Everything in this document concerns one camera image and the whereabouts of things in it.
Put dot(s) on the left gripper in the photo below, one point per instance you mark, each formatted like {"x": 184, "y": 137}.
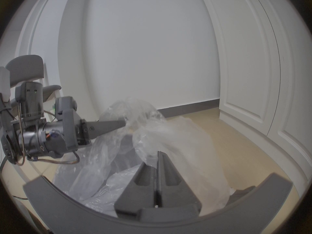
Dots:
{"x": 69, "y": 133}

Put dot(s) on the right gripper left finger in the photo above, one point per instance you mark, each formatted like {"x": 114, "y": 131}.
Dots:
{"x": 136, "y": 194}

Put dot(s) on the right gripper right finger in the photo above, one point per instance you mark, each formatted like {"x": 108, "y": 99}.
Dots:
{"x": 178, "y": 194}

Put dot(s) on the clear plastic bag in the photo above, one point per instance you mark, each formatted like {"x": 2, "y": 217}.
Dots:
{"x": 175, "y": 140}

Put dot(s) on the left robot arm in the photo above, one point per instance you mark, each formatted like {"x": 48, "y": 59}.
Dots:
{"x": 29, "y": 101}

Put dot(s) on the white trash bin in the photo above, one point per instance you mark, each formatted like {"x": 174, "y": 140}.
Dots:
{"x": 126, "y": 152}

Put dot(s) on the grey chair with white legs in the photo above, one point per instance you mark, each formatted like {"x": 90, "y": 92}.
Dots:
{"x": 24, "y": 67}

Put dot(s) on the white wardrobe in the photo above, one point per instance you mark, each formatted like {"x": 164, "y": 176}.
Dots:
{"x": 243, "y": 57}

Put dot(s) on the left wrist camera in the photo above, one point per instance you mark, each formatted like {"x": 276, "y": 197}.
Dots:
{"x": 65, "y": 105}

